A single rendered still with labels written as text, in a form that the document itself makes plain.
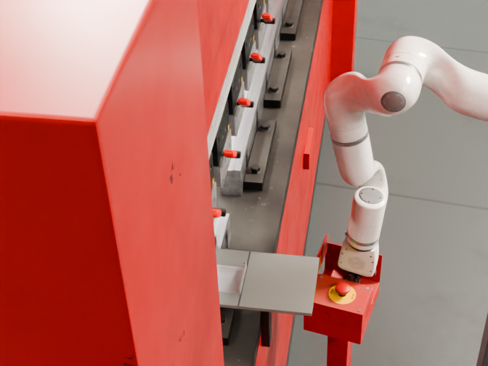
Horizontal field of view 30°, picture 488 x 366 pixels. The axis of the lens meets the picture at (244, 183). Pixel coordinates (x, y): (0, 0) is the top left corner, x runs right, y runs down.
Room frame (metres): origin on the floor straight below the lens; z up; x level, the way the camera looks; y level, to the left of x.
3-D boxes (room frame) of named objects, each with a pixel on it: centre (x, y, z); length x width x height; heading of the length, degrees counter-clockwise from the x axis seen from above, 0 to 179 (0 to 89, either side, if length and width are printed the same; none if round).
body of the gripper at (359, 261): (1.71, -0.30, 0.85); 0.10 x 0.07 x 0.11; 68
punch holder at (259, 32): (2.27, -0.03, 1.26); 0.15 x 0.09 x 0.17; 169
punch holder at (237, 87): (1.88, 0.04, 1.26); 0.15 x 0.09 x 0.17; 169
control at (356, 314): (1.67, -0.26, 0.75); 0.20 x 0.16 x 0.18; 158
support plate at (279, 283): (1.49, -0.03, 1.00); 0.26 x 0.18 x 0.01; 79
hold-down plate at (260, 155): (2.10, -0.05, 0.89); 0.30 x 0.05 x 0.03; 169
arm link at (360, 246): (1.71, -0.30, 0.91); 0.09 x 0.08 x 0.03; 68
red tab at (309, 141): (2.49, -0.23, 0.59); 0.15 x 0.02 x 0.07; 169
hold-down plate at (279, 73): (2.49, -0.13, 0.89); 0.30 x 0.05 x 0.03; 169
